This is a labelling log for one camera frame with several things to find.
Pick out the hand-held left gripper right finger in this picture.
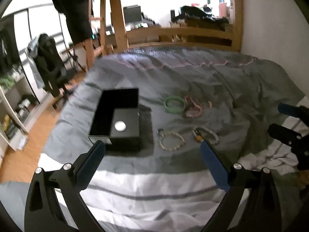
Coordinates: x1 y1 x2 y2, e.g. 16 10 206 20
200 140 283 232

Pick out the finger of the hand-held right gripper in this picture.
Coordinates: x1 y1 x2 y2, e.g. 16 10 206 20
267 123 309 151
278 103 309 120

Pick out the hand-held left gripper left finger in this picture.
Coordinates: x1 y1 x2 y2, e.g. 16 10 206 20
24 140 107 232

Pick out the black jewelry box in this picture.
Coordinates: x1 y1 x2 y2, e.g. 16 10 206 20
88 88 142 145

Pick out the pale pink bead bracelet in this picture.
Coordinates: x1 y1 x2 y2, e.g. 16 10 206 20
182 105 204 119

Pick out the white striped bed sheet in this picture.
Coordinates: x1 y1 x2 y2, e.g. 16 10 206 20
0 147 251 232

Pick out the grey blanket pink trim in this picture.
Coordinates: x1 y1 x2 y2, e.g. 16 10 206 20
46 47 306 182

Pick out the white shelf unit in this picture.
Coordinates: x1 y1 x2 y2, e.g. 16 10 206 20
0 10 41 151

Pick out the black office chair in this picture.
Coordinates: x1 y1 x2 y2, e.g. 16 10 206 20
31 33 76 110

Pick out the small folding table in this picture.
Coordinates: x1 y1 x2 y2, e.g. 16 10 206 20
61 45 86 73

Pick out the black cloth pile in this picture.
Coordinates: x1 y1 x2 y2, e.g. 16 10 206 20
170 5 230 26

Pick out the wooden ladder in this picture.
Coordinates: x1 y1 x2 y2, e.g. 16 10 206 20
88 0 114 56

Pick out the black computer monitor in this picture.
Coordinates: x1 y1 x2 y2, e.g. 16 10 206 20
123 5 142 24

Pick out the black hanging clothing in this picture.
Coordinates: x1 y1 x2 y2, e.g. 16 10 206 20
47 0 94 44

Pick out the grey bead bracelet orange clasp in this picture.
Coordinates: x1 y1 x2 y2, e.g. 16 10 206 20
192 126 220 145

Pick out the white bead bracelet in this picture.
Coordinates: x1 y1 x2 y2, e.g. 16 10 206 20
159 131 186 150

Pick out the green bangle bracelet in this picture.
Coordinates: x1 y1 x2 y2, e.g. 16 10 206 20
164 96 183 113

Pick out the wooden bed frame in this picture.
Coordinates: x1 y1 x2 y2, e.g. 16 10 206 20
83 0 243 72

